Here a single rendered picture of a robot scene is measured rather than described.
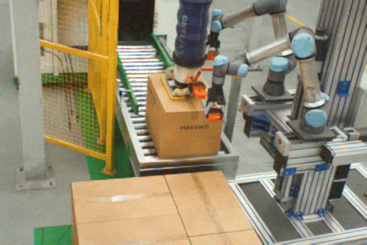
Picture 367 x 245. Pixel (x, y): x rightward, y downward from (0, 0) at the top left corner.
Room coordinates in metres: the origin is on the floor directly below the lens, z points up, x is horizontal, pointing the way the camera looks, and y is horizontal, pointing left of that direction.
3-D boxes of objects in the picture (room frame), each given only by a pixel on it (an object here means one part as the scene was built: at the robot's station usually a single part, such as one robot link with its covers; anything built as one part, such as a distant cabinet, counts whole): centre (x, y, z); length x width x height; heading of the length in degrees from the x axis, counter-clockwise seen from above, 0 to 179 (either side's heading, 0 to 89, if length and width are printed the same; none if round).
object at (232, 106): (3.59, -0.39, 0.50); 0.07 x 0.07 x 1.00; 18
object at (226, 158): (2.89, -0.09, 0.58); 0.70 x 0.03 x 0.06; 108
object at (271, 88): (3.15, -0.60, 1.09); 0.15 x 0.15 x 0.10
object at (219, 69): (2.68, -0.19, 1.38); 0.09 x 0.08 x 0.11; 78
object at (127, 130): (3.90, 0.58, 0.50); 2.31 x 0.05 x 0.19; 18
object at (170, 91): (3.20, 0.09, 0.97); 0.34 x 0.10 x 0.05; 17
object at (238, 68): (2.67, -0.29, 1.38); 0.11 x 0.11 x 0.08; 78
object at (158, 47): (4.42, 0.12, 0.60); 1.60 x 0.10 x 0.09; 18
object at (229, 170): (2.89, -0.09, 0.48); 0.70 x 0.03 x 0.15; 108
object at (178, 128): (3.21, 0.00, 0.75); 0.60 x 0.40 x 0.40; 17
